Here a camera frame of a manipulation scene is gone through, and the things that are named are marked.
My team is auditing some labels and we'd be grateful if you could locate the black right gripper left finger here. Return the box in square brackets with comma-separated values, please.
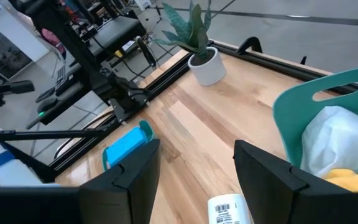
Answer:
[78, 138, 162, 224]

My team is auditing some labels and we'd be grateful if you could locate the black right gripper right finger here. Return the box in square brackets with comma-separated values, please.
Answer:
[233, 139, 311, 224]

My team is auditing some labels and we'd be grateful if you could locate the blue sponge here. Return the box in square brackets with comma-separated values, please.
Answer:
[105, 126, 149, 169]

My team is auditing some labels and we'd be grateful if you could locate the white plastic bag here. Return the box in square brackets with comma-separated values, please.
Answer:
[300, 105, 358, 177]

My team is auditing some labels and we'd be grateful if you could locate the white lotion bottle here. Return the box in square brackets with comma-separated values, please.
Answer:
[207, 193, 252, 224]

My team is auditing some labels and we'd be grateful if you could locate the small green rectangular tray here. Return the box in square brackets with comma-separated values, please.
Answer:
[101, 119, 155, 172]

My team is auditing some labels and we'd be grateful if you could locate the power hub with green light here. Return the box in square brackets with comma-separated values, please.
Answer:
[26, 93, 74, 130]

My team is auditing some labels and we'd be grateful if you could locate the snake plant in white pot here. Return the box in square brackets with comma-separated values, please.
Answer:
[152, 0, 227, 87]

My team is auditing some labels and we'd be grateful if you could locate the dark grey side cart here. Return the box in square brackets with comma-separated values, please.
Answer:
[0, 15, 147, 184]

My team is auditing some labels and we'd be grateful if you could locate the large green handled basket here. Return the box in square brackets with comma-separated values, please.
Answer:
[272, 63, 358, 175]

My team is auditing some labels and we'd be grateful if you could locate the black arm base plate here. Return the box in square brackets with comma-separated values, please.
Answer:
[108, 90, 151, 124]

